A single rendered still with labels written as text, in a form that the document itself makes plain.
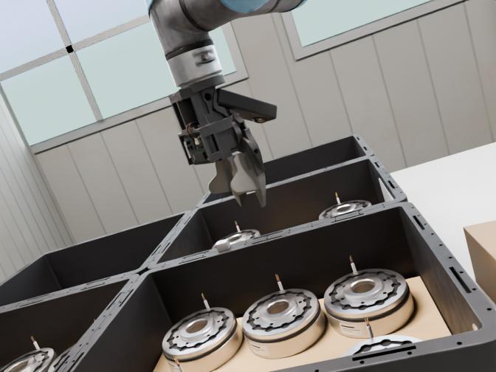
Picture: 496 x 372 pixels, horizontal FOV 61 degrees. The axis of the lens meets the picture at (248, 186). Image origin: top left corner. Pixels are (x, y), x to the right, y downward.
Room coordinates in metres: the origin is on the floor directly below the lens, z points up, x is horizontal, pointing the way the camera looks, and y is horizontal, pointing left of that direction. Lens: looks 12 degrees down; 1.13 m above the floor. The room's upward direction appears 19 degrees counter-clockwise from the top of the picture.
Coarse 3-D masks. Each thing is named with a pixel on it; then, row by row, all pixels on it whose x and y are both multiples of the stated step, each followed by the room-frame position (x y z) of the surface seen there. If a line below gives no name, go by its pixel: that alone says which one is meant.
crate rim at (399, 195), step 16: (368, 160) 0.81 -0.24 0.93; (304, 176) 0.84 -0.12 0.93; (384, 176) 0.66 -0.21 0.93; (400, 192) 0.56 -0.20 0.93; (208, 208) 0.88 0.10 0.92; (368, 208) 0.54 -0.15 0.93; (304, 224) 0.57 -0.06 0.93; (176, 240) 0.73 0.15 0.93; (256, 240) 0.57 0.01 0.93; (160, 256) 0.65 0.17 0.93; (192, 256) 0.60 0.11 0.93
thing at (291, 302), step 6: (270, 300) 0.51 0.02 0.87; (276, 300) 0.50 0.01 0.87; (282, 300) 0.50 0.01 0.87; (288, 300) 0.49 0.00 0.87; (294, 300) 0.49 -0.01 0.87; (264, 306) 0.50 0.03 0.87; (270, 306) 0.50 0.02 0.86; (294, 306) 0.48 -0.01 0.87; (264, 312) 0.49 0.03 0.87; (282, 312) 0.47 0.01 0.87; (288, 312) 0.47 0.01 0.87; (264, 318) 0.48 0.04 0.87; (270, 318) 0.47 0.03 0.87; (276, 318) 0.47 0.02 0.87; (282, 318) 0.46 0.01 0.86
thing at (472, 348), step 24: (360, 216) 0.53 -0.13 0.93; (408, 216) 0.48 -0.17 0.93; (264, 240) 0.56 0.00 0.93; (432, 240) 0.40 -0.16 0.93; (168, 264) 0.60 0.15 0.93; (192, 264) 0.58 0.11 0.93; (456, 264) 0.34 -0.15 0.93; (456, 288) 0.31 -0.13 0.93; (120, 312) 0.50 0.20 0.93; (480, 312) 0.27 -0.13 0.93; (96, 336) 0.45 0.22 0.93; (456, 336) 0.25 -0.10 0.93; (480, 336) 0.25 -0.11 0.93; (72, 360) 0.41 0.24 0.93; (336, 360) 0.27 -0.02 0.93; (360, 360) 0.26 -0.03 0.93; (384, 360) 0.25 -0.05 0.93; (408, 360) 0.25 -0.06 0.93; (432, 360) 0.25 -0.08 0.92; (456, 360) 0.24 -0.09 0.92; (480, 360) 0.24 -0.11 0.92
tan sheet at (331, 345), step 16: (416, 288) 0.48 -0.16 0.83; (320, 304) 0.52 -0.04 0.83; (416, 304) 0.45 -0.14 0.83; (432, 304) 0.44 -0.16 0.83; (240, 320) 0.55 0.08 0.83; (416, 320) 0.42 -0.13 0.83; (432, 320) 0.41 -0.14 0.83; (336, 336) 0.44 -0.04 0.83; (416, 336) 0.40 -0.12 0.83; (432, 336) 0.39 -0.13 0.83; (240, 352) 0.48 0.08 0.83; (304, 352) 0.44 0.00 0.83; (320, 352) 0.43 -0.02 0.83; (336, 352) 0.42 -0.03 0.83; (160, 368) 0.51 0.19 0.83; (224, 368) 0.46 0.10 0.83; (240, 368) 0.45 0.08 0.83; (256, 368) 0.44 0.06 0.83; (272, 368) 0.43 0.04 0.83
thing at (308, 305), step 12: (264, 300) 0.53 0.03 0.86; (300, 300) 0.49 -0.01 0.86; (312, 300) 0.48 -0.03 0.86; (252, 312) 0.51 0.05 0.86; (300, 312) 0.47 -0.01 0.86; (312, 312) 0.46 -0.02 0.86; (252, 324) 0.48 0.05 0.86; (264, 324) 0.47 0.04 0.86; (276, 324) 0.46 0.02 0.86; (288, 324) 0.45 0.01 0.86; (300, 324) 0.44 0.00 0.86; (252, 336) 0.46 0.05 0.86; (264, 336) 0.45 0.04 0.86; (276, 336) 0.44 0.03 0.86
